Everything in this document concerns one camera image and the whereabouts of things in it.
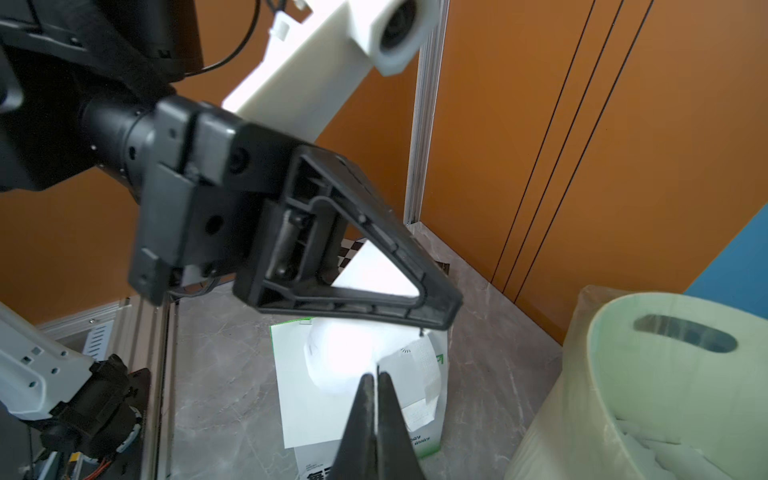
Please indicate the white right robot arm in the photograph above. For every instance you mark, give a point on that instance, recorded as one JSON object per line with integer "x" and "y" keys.
{"x": 38, "y": 373}

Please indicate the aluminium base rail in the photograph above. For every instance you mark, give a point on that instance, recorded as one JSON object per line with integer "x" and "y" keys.
{"x": 119, "y": 425}

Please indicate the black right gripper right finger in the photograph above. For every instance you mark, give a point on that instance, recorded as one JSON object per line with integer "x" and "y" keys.
{"x": 396, "y": 458}

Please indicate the aluminium corner post left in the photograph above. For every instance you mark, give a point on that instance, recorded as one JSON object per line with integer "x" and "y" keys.
{"x": 426, "y": 93}

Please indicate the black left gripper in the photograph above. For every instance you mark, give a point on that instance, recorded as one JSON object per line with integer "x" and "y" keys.
{"x": 207, "y": 176}

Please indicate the white receipt paper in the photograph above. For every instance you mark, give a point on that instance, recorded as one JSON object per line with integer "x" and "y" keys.
{"x": 340, "y": 350}

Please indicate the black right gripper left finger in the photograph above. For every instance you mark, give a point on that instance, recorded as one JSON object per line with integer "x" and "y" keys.
{"x": 356, "y": 456}

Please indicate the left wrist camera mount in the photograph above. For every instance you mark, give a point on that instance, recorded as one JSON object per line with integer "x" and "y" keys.
{"x": 311, "y": 68}

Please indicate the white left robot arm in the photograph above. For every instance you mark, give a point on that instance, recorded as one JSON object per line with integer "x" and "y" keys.
{"x": 80, "y": 81}

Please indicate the pale green trash bin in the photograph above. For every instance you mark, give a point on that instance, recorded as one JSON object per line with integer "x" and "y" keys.
{"x": 653, "y": 386}

